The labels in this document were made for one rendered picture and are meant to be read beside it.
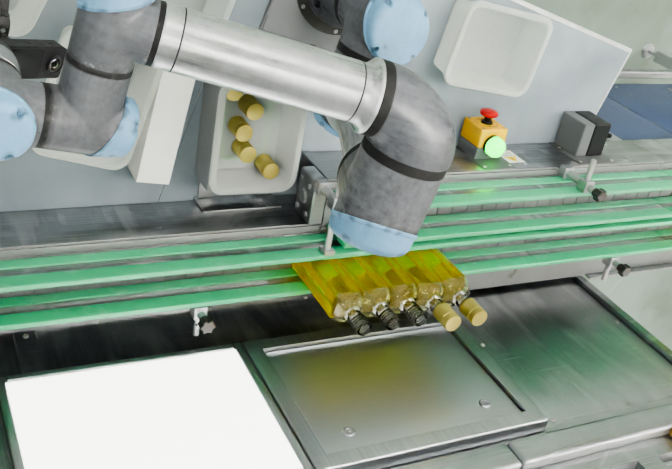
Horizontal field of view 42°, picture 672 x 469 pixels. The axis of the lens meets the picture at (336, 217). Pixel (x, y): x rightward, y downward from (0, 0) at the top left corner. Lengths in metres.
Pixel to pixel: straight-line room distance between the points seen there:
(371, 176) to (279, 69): 0.19
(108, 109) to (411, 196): 0.38
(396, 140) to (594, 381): 0.95
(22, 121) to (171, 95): 0.59
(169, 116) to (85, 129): 0.55
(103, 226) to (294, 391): 0.45
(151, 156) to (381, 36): 0.46
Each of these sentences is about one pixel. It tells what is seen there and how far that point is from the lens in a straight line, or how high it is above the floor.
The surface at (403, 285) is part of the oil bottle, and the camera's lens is 1.62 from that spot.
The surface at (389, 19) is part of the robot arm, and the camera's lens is 1.44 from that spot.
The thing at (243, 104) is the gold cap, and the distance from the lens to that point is 1.62.
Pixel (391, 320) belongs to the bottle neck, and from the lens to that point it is 1.55.
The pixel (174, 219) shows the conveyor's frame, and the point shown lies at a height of 0.82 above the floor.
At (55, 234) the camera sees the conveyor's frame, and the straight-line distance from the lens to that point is 1.57.
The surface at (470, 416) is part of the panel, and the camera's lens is 1.61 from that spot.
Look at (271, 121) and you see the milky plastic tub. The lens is 1.68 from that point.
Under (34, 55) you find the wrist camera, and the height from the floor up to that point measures 1.08.
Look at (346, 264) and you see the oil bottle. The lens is 1.64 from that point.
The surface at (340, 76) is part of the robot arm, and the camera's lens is 1.03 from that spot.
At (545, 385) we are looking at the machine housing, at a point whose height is 1.20.
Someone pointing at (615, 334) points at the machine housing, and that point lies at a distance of 2.06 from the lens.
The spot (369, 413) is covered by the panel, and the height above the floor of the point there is 1.21.
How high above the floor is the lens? 2.17
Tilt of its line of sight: 49 degrees down
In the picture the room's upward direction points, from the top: 139 degrees clockwise
